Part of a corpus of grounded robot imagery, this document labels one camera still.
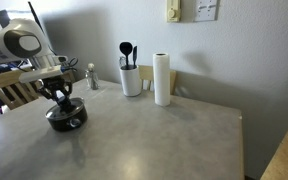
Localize white light switch plate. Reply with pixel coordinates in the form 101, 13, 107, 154
193, 0, 219, 23

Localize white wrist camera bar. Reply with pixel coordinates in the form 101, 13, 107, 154
18, 64, 65, 84

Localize black plastic spatula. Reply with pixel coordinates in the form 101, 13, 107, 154
131, 45, 139, 70

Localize glass jar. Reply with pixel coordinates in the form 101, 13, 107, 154
84, 70, 100, 91

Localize black pot with handle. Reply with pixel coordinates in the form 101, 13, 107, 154
45, 97, 89, 132

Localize slatted wooden chair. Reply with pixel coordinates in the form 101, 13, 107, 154
0, 68, 77, 111

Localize black kitchen utensils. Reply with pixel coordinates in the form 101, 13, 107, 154
119, 41, 134, 71

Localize metal whisk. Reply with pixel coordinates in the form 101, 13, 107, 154
118, 55, 127, 70

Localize wooden counter top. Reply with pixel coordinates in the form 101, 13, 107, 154
259, 104, 288, 180

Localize cream wall thermostat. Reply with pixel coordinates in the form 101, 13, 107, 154
165, 0, 182, 23

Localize white paper towel roll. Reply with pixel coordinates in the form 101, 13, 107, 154
152, 52, 172, 107

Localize white utensil holder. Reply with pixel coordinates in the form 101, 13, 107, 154
119, 64, 143, 98

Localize glass lid with black knob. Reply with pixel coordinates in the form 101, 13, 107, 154
45, 97, 85, 121

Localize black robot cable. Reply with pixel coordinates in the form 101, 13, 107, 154
59, 56, 80, 73

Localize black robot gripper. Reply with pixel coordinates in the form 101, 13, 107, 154
37, 76, 76, 110

